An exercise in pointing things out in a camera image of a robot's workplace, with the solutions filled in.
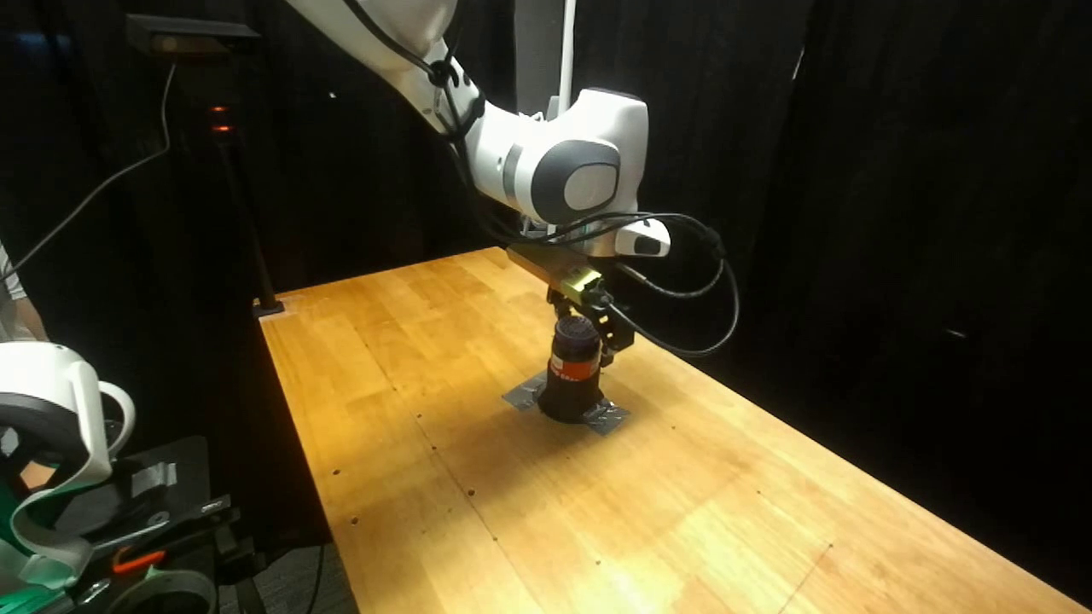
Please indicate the gray tape roll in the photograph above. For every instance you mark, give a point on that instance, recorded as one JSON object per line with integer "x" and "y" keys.
{"x": 158, "y": 588}

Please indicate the person forearm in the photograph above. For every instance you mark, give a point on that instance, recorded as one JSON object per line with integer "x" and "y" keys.
{"x": 16, "y": 303}

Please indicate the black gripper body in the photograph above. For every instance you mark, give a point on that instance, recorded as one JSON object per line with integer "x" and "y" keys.
{"x": 580, "y": 303}

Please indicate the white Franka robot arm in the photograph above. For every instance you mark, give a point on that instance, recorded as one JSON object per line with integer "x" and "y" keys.
{"x": 534, "y": 160}

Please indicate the black equipment case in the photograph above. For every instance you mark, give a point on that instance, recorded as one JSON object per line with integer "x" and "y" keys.
{"x": 171, "y": 501}

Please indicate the grey square base plate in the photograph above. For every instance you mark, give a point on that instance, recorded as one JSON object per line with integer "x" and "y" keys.
{"x": 610, "y": 418}

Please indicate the white VR headset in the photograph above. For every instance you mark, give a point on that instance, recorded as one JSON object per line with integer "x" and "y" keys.
{"x": 53, "y": 397}

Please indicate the metal frame post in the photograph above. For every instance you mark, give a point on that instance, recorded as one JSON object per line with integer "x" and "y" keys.
{"x": 563, "y": 53}

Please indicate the red elastic band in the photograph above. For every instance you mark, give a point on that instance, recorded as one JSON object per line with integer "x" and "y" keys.
{"x": 570, "y": 369}

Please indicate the black camera tripod stand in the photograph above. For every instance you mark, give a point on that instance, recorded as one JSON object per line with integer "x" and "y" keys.
{"x": 245, "y": 216}

